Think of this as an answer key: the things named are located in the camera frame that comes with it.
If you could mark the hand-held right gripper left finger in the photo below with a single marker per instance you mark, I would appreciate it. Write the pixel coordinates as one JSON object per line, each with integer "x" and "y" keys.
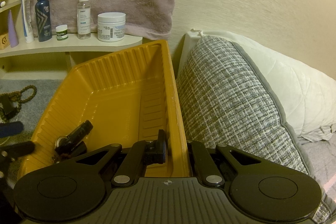
{"x": 160, "y": 153}

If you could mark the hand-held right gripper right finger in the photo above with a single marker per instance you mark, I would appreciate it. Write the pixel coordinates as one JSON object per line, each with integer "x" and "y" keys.
{"x": 195, "y": 153}

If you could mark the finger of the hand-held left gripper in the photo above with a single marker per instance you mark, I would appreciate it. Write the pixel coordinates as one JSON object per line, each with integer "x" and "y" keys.
{"x": 21, "y": 148}
{"x": 10, "y": 129}

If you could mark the black chunky accessory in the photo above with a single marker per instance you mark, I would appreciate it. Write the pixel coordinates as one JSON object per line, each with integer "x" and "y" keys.
{"x": 6, "y": 107}

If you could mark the orange plastic tray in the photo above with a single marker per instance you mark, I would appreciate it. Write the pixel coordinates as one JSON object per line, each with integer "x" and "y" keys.
{"x": 118, "y": 98}

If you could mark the grey terry towel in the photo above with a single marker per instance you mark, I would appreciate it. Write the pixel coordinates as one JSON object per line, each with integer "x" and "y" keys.
{"x": 34, "y": 111}

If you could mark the grey woven pillow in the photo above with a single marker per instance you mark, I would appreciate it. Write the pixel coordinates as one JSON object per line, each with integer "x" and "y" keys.
{"x": 231, "y": 98}

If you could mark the small wooden box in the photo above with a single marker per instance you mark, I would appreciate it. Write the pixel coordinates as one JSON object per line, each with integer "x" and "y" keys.
{"x": 4, "y": 41}

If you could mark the purple conical bottle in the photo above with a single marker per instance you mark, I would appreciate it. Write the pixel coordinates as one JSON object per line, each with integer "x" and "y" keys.
{"x": 13, "y": 32}

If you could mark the cream corner shelf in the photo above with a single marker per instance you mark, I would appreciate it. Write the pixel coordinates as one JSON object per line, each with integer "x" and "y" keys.
{"x": 65, "y": 47}

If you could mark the small green jar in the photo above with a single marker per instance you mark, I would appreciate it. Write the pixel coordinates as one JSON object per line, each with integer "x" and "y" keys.
{"x": 61, "y": 34}

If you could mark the white squeeze tube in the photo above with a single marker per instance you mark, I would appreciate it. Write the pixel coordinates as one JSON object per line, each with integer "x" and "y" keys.
{"x": 27, "y": 22}

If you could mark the dark blue spray bottle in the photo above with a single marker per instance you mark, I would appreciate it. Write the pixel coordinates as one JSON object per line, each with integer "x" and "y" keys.
{"x": 43, "y": 22}

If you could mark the white quilted pillow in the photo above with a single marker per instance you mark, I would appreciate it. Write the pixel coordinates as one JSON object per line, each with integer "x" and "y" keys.
{"x": 302, "y": 87}

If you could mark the clear spray bottle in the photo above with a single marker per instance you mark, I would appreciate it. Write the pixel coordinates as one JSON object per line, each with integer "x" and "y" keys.
{"x": 84, "y": 19}

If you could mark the white cream jar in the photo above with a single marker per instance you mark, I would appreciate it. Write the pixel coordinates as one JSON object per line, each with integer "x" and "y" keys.
{"x": 111, "y": 28}

